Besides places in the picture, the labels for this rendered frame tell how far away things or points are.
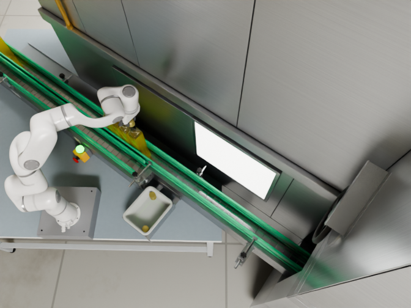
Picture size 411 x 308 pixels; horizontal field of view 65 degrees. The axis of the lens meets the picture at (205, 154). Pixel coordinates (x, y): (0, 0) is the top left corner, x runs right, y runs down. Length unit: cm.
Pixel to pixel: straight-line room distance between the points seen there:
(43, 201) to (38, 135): 40
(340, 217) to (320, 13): 53
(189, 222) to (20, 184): 82
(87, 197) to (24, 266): 111
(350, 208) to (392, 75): 37
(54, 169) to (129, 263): 91
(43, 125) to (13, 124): 109
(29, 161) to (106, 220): 68
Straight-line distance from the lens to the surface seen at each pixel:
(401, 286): 62
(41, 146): 128
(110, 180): 194
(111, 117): 127
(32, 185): 149
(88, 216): 181
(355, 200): 97
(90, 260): 264
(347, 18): 75
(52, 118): 131
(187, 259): 250
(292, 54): 86
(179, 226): 178
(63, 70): 230
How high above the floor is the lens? 247
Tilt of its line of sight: 63 degrees down
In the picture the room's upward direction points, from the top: 1 degrees counter-clockwise
